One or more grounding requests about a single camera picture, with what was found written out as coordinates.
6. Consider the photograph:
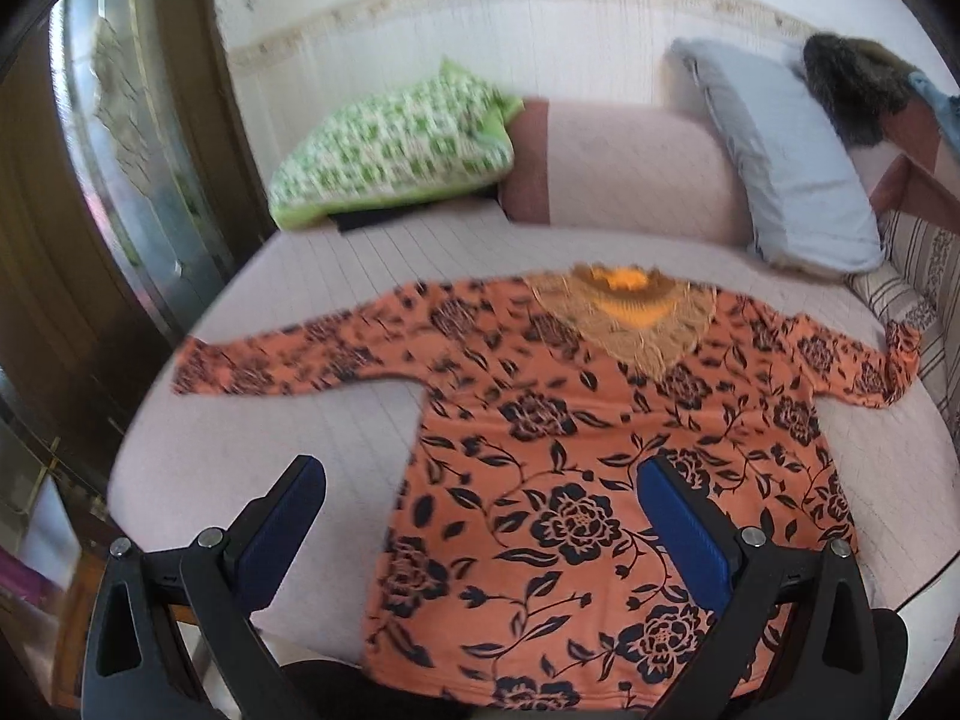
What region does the dark fur trimmed garment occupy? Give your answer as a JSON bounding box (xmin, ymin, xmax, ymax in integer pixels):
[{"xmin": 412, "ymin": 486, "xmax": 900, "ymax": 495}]
[{"xmin": 802, "ymin": 32, "xmax": 916, "ymax": 148}]

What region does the light blue grey pillow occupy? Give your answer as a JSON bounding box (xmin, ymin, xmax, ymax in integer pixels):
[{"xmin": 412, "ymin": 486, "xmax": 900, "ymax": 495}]
[{"xmin": 672, "ymin": 39, "xmax": 884, "ymax": 280}]

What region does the dark wooden door frame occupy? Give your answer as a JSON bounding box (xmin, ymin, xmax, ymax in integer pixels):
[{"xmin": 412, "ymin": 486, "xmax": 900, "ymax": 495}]
[{"xmin": 2, "ymin": 0, "xmax": 274, "ymax": 496}]

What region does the glass window door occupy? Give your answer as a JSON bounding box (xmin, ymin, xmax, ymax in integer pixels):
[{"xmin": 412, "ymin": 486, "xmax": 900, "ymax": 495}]
[{"xmin": 47, "ymin": 0, "xmax": 235, "ymax": 340}]

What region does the orange black floral blouse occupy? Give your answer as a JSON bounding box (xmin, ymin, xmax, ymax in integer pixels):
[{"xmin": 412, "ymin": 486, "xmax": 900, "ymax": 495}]
[{"xmin": 172, "ymin": 265, "xmax": 921, "ymax": 710}]

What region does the green white patterned pillow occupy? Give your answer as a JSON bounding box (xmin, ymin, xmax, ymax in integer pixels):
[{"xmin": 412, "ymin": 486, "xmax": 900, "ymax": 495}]
[{"xmin": 267, "ymin": 59, "xmax": 524, "ymax": 231}]

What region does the pink quilted bolster cushion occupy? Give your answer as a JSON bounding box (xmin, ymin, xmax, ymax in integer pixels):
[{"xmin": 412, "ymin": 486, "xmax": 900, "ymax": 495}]
[{"xmin": 498, "ymin": 98, "xmax": 752, "ymax": 247}]

